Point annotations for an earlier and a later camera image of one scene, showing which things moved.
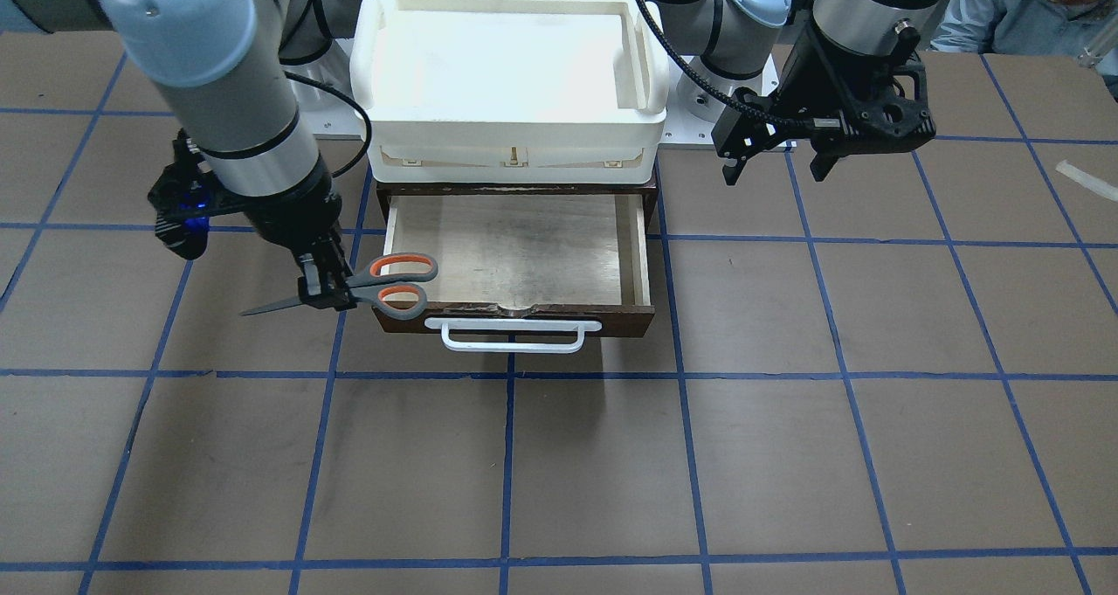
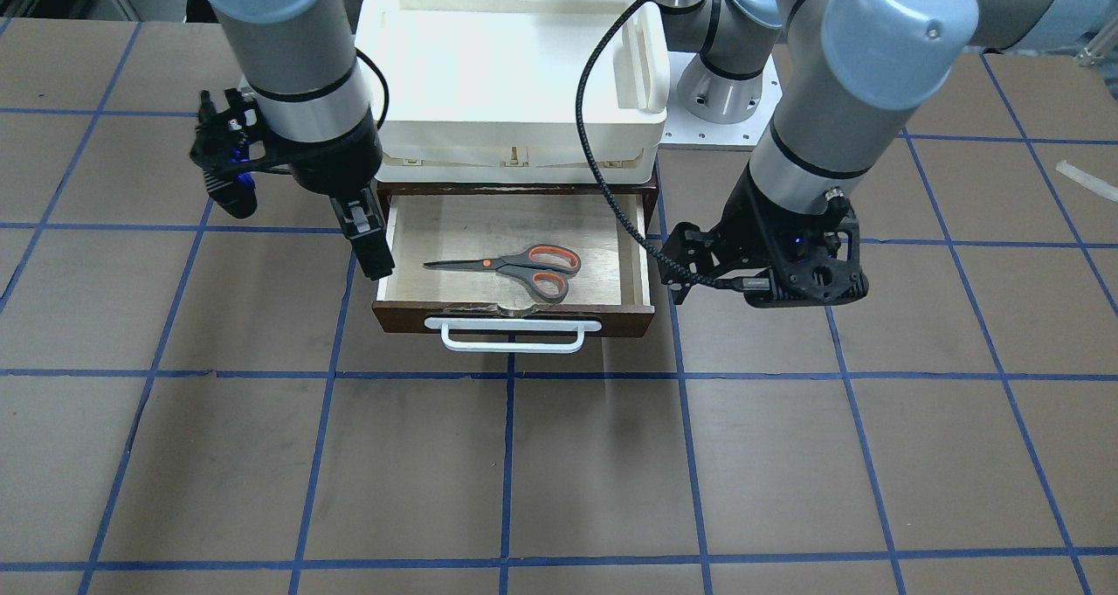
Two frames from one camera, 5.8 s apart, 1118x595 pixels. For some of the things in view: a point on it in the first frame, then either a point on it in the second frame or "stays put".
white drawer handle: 465,323 stays put
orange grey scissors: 392,282 -> 545,268
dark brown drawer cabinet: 649,190 stays put
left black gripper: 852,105 -> 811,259
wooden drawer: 583,256 stays put
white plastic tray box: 510,84 stays put
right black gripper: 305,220 -> 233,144
